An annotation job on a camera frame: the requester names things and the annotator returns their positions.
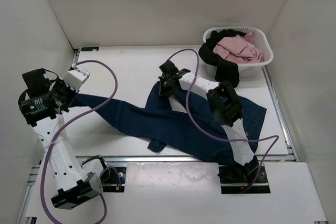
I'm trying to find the dark blue denim trousers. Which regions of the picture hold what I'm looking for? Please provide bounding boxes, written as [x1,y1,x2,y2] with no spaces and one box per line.
[70,82,267,165]

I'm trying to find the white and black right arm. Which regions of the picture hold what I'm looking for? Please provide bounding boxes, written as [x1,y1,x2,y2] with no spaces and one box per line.
[159,60,259,182]

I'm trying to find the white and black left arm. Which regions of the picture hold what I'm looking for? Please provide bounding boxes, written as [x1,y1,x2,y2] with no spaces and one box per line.
[18,66,110,210]

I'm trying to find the black garment over basket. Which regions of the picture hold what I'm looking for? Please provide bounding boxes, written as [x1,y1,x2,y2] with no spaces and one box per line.
[198,29,246,88]

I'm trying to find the blue white label sticker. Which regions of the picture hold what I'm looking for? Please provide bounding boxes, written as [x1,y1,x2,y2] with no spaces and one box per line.
[81,47,99,51]

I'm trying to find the pink garment in basket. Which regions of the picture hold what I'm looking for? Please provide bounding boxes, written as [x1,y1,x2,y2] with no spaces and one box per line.
[213,30,265,64]

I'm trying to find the white plastic laundry basket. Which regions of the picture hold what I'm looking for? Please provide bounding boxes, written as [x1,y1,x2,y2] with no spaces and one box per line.
[203,26,274,78]

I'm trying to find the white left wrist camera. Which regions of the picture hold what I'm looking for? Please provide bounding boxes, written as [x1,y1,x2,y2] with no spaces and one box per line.
[63,67,90,92]

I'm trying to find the aluminium frame rail left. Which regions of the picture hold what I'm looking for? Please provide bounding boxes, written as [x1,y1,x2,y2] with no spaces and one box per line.
[68,48,81,70]

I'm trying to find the aluminium frame rail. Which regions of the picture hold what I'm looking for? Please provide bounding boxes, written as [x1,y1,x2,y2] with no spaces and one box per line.
[68,48,81,70]
[262,67,299,162]

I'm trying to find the aluminium front rail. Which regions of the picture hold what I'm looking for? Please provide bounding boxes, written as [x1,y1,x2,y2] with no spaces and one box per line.
[27,151,297,186]

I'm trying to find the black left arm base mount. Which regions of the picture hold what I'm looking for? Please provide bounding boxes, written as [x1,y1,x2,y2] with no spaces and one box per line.
[100,163,127,193]

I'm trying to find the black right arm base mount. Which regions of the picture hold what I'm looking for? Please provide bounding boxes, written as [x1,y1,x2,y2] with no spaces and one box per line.
[217,166,271,194]

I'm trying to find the aluminium frame rail right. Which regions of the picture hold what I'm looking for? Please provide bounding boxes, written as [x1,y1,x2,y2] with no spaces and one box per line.
[262,67,299,162]

